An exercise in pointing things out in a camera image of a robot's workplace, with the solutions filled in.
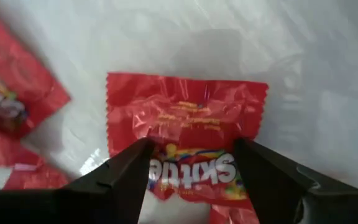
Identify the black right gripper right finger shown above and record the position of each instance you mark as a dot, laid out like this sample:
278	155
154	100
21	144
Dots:
291	202

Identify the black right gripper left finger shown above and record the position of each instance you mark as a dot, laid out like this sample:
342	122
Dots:
73	207

